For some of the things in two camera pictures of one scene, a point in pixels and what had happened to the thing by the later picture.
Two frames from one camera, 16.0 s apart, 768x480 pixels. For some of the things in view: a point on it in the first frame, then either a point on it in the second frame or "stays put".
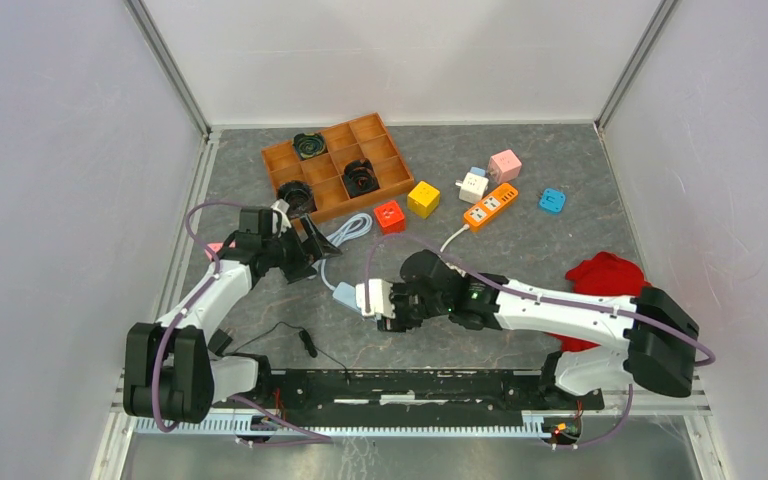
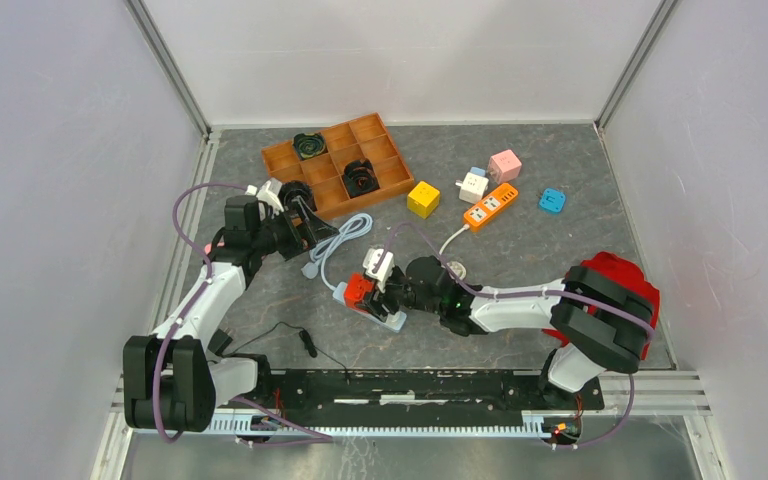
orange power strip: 490,205 stays put
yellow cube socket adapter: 423,199 stays put
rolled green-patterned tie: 309,145 stays put
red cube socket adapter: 390,217 → 356,290
